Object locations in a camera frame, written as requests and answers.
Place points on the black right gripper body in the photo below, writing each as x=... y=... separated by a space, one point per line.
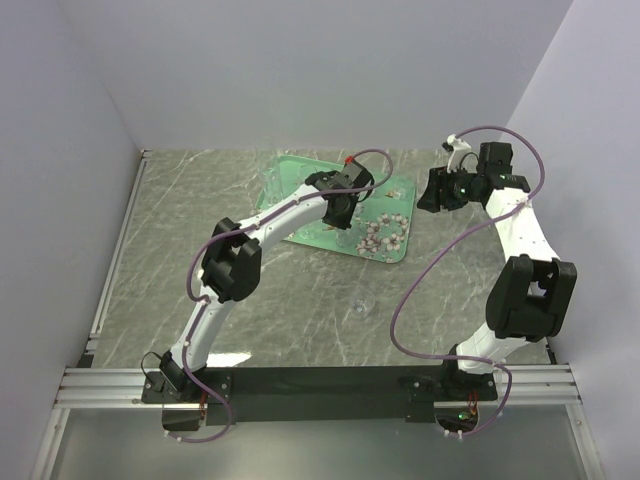
x=458 y=188

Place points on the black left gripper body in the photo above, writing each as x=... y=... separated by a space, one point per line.
x=343 y=221

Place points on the tall clear champagne flute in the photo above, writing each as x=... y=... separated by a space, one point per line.
x=270 y=175

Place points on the clear stemmed wine glass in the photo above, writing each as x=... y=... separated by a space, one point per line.
x=309 y=231

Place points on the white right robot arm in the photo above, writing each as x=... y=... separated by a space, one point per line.
x=530 y=298

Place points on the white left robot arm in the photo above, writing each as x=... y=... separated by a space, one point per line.
x=231 y=263

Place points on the green floral hummingbird tray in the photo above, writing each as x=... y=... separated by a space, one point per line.
x=383 y=220

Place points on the clear low glass front right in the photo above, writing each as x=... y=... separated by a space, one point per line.
x=362 y=302

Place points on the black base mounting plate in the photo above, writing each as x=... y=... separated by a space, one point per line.
x=270 y=394

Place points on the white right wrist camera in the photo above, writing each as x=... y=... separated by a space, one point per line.
x=458 y=150

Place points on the aluminium front rail frame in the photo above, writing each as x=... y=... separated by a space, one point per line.
x=519 y=385

